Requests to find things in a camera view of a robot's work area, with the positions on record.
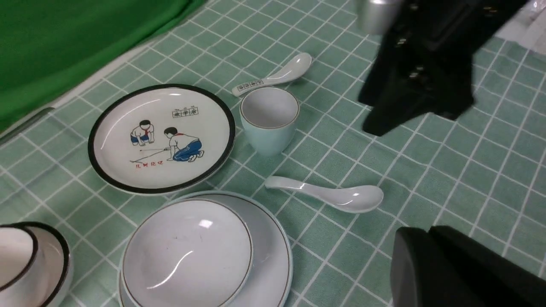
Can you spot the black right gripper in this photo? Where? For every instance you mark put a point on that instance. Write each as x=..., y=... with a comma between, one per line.
x=425, y=60

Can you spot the white plate thin brown rim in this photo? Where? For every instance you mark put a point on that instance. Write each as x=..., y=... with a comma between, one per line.
x=272, y=269

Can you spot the black-rimmed white cup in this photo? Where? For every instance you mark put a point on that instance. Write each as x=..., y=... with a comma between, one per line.
x=18, y=255

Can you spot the cartoon print black-rimmed plate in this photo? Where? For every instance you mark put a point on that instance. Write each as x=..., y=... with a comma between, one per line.
x=161, y=139

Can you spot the green backdrop cloth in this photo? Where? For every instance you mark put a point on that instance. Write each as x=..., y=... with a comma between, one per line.
x=48, y=47

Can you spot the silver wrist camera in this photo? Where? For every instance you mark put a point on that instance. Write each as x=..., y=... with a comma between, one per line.
x=374, y=17

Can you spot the white bowl thin brown rim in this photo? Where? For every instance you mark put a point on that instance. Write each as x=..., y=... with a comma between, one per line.
x=193, y=253

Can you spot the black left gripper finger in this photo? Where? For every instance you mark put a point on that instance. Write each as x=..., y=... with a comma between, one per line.
x=442, y=267

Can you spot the black-rimmed white bowl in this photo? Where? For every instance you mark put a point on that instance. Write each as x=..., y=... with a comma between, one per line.
x=54, y=268

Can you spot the white spoon with label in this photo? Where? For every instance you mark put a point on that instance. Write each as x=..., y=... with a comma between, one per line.
x=295, y=68

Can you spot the plain white ceramic spoon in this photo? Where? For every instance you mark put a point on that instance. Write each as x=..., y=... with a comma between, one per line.
x=355, y=200

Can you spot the green checkered tablecloth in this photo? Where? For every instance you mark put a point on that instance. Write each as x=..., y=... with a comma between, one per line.
x=483, y=174

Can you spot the pale blue cup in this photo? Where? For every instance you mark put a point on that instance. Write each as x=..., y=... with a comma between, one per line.
x=269, y=117

